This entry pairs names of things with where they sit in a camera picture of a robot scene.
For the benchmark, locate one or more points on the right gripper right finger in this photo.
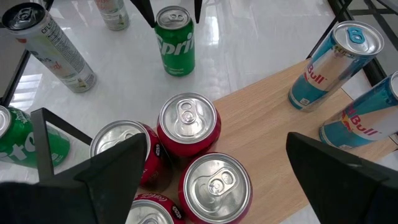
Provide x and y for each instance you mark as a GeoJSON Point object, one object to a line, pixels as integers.
{"type": "Point", "coordinates": [342, 193]}

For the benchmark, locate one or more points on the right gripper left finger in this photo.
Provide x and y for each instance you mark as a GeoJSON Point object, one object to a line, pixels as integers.
{"type": "Point", "coordinates": [93, 193]}

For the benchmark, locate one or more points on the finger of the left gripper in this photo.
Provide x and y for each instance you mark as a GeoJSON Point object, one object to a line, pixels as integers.
{"type": "Point", "coordinates": [198, 9]}
{"type": "Point", "coordinates": [144, 9]}

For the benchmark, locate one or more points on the green Sprite can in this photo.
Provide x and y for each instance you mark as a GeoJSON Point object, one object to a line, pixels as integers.
{"type": "Point", "coordinates": [175, 49]}
{"type": "Point", "coordinates": [15, 143]}

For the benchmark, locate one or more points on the red Star Wars cola can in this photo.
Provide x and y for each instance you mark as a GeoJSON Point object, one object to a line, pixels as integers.
{"type": "Point", "coordinates": [115, 133]}

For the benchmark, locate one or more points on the blue silver Red Bull can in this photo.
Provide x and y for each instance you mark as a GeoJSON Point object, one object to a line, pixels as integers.
{"type": "Point", "coordinates": [326, 71]}
{"type": "Point", "coordinates": [357, 124]}

